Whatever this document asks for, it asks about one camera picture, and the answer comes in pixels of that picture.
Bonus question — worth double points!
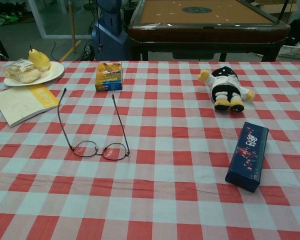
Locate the bread in clear plastic bag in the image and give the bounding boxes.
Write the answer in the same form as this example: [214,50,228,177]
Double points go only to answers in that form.
[4,58,44,84]

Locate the dark wooden mahjong table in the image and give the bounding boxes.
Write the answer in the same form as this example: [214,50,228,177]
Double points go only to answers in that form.
[126,0,292,62]

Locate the white yellow paperback book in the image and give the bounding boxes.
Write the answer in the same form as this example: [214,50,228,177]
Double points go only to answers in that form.
[0,83,61,128]

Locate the blue machine stand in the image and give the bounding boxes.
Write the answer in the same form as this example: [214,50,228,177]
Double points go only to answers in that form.
[90,0,128,61]

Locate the black white plush toy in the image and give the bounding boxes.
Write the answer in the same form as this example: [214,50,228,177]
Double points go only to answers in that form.
[197,66,256,113]

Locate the white round plate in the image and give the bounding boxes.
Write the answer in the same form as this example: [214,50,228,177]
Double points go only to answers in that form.
[3,61,65,87]

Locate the red white checkered tablecloth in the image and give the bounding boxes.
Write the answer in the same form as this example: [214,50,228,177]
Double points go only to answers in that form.
[0,60,300,240]

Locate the dark blue patterned long box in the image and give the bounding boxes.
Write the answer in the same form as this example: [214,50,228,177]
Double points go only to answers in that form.
[224,121,270,193]

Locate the thin black metal eyeglasses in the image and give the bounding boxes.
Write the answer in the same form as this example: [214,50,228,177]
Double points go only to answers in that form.
[57,87,131,161]

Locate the yellow pear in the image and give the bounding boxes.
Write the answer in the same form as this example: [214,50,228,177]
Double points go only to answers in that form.
[27,45,52,72]

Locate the yellow blue small carton box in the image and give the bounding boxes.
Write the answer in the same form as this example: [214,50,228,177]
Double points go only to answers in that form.
[94,62,123,92]

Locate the wooden pole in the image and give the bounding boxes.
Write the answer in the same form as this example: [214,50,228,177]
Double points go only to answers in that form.
[68,0,77,54]

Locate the white plastic crate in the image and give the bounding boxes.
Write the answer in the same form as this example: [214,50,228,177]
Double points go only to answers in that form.
[277,42,300,60]

